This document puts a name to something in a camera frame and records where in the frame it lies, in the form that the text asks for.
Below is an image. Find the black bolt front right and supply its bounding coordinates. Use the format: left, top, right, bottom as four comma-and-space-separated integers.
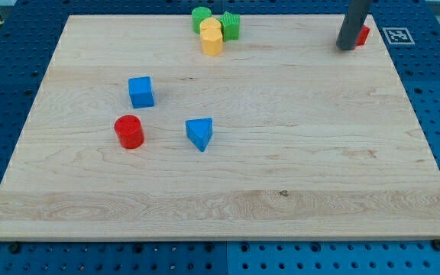
431, 239, 440, 251

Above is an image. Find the blue cube block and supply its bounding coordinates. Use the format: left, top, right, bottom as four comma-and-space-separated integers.
128, 76, 154, 108

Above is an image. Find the black bolt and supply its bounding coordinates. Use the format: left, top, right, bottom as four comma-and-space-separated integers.
431, 239, 440, 251
8, 242, 21, 254

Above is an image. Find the black bolt front left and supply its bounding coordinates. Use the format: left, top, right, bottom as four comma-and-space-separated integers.
8, 242, 21, 254

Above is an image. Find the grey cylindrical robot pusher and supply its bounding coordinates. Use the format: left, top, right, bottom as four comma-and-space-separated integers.
336, 0, 373, 50

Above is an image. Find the yellow hexagon block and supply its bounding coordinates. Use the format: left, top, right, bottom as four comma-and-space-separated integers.
200, 28, 223, 56

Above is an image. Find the wooden board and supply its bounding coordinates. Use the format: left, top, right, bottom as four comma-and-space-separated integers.
0, 15, 440, 242

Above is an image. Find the yellow cylinder block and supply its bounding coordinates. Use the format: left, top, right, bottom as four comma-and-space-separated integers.
199, 17, 222, 32

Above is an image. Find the green star block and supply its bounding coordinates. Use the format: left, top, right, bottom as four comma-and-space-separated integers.
218, 11, 241, 41

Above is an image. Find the red cylinder block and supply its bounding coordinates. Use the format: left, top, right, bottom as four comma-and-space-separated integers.
114, 115, 145, 149

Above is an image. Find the white fiducial marker tag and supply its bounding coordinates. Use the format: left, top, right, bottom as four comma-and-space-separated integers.
383, 27, 415, 45

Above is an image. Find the green cylinder block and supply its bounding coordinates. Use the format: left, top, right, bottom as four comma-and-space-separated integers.
191, 6, 212, 34

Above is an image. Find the blue triangle block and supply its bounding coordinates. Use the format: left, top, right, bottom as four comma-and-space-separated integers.
185, 118, 213, 152

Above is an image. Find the red block behind pusher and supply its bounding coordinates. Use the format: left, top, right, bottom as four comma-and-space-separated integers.
356, 25, 370, 47

